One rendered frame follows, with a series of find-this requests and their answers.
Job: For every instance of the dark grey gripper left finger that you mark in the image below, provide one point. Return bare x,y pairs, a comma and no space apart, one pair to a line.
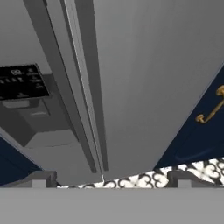
43,178

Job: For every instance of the grey fridge door with dispenser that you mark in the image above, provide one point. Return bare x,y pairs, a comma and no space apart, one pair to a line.
17,32

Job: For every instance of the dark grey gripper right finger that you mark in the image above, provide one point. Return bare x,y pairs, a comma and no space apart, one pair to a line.
178,178

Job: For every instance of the plain grey fridge door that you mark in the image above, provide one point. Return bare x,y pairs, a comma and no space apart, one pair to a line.
154,73

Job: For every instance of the navy blue cupboard panel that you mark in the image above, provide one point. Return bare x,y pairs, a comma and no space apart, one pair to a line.
11,163

